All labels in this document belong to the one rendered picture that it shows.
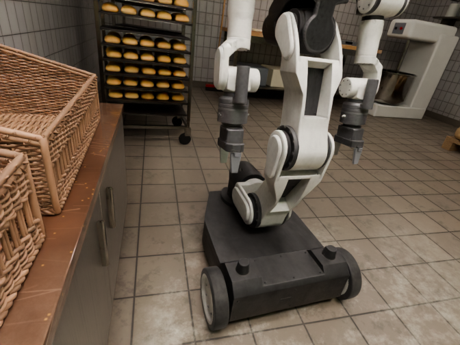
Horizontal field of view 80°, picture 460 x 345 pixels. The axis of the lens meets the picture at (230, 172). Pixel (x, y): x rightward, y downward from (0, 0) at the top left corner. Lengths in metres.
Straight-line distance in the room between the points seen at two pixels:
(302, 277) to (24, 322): 0.82
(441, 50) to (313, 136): 4.44
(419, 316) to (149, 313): 1.06
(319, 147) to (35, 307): 0.74
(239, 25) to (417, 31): 4.19
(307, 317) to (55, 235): 0.93
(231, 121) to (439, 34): 4.55
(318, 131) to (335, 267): 0.52
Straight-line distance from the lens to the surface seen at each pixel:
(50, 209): 0.60
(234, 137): 0.79
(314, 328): 1.19
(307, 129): 0.85
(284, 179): 0.89
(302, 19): 0.90
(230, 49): 0.79
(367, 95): 1.04
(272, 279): 1.01
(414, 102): 5.21
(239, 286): 0.95
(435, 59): 5.20
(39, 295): 0.47
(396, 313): 1.41
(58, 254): 0.52
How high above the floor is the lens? 0.92
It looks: 28 degrees down
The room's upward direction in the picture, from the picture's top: 8 degrees clockwise
